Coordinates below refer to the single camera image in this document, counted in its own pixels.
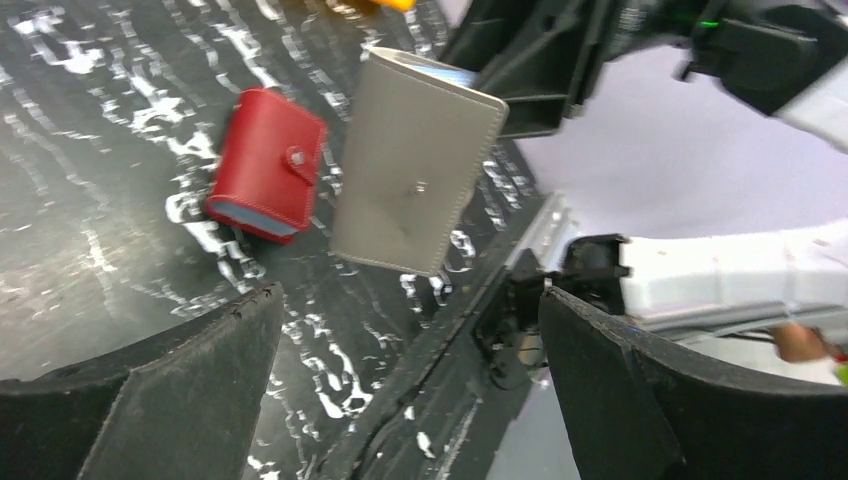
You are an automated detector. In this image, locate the orange plastic bin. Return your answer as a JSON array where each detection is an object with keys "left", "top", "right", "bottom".
[{"left": 361, "top": 0, "right": 417, "bottom": 12}]

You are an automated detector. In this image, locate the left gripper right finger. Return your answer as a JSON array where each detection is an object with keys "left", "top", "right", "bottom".
[{"left": 539, "top": 287, "right": 847, "bottom": 480}]

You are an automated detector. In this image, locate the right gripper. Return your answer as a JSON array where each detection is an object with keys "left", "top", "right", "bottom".
[{"left": 438, "top": 0, "right": 727, "bottom": 139}]

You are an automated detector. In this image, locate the red card holder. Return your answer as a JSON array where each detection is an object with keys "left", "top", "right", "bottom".
[{"left": 205, "top": 88, "right": 326, "bottom": 244}]

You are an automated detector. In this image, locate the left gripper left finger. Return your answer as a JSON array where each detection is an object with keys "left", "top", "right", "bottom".
[{"left": 1, "top": 283, "right": 283, "bottom": 480}]

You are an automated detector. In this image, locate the aluminium frame rail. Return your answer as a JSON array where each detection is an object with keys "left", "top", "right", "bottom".
[{"left": 509, "top": 191, "right": 581, "bottom": 271}]

